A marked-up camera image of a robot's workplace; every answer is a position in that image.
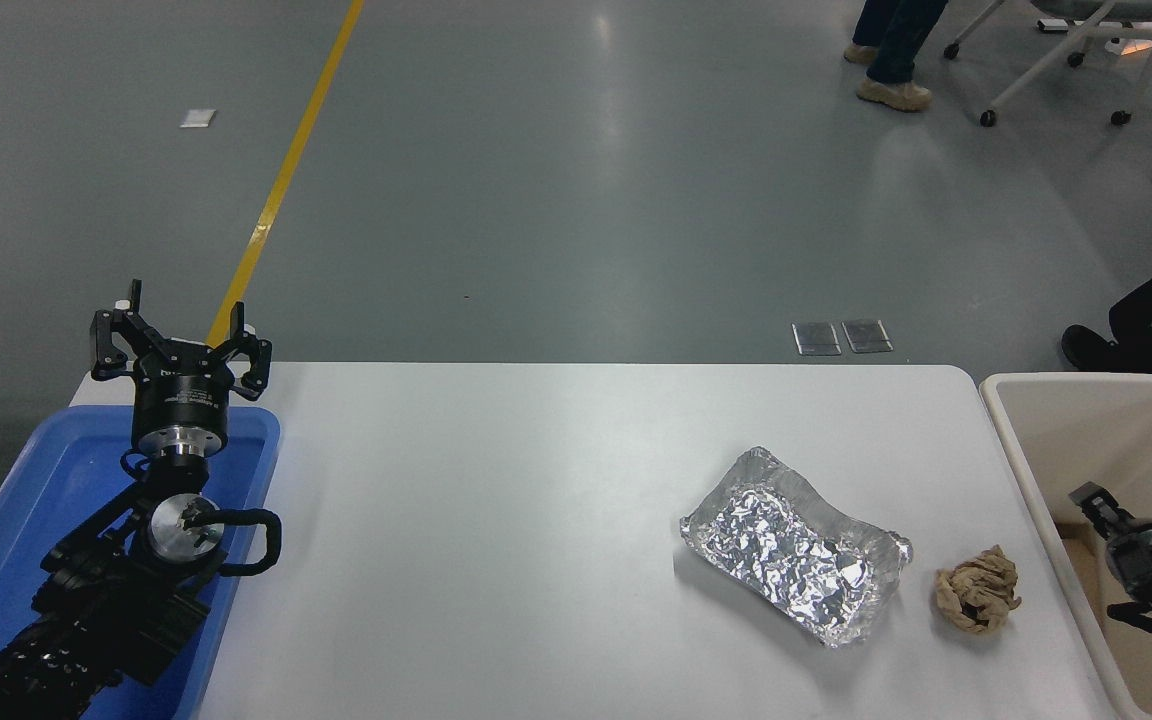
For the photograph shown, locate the large pale bin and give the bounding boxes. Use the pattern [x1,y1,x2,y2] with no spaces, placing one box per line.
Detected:
[979,372,1152,720]

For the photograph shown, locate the white wheeled chair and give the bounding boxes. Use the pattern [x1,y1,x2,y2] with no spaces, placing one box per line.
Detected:
[943,0,1152,128]

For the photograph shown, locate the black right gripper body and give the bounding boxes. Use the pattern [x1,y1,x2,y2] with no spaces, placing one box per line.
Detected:
[1108,525,1152,606]

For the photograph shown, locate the foil plate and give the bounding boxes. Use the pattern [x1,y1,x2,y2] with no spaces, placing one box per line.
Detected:
[679,446,914,649]

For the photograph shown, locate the crumpled tan paper ball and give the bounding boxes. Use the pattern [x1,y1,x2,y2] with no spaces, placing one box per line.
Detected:
[933,545,1023,636]

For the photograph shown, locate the blue plastic tray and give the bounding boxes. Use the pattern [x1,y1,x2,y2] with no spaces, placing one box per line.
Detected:
[0,404,282,720]

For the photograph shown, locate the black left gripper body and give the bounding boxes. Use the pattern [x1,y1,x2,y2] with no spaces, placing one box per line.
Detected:
[132,342,233,437]

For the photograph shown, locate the walking person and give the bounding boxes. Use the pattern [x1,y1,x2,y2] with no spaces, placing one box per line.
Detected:
[844,0,949,111]

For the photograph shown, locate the metal floor plate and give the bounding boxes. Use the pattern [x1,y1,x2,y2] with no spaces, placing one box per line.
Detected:
[842,319,894,354]
[792,322,843,356]

